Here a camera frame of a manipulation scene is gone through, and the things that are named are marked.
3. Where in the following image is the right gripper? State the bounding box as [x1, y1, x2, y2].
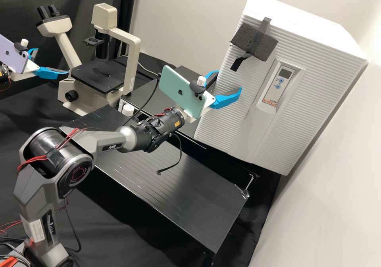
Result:
[184, 70, 242, 123]

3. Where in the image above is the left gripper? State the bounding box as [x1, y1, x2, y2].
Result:
[10, 48, 70, 81]

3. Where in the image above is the incubator door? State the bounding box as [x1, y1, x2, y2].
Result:
[193, 9, 369, 177]

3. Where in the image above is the white incubator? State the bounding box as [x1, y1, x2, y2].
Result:
[243, 0, 369, 67]

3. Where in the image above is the cream microscope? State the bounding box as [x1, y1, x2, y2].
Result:
[36, 4, 142, 117]

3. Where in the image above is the left wrist camera phone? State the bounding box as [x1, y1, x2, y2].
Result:
[0, 34, 30, 74]

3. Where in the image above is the wrist camera phone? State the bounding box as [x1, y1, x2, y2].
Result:
[0, 34, 30, 74]
[158, 65, 208, 118]

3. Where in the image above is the right wrist camera phone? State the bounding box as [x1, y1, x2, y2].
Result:
[158, 65, 208, 118]

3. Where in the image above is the black cable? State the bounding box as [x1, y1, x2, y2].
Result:
[123, 77, 160, 126]
[66, 198, 83, 253]
[157, 133, 183, 176]

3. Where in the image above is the white cable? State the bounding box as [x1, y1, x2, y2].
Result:
[137, 62, 163, 77]

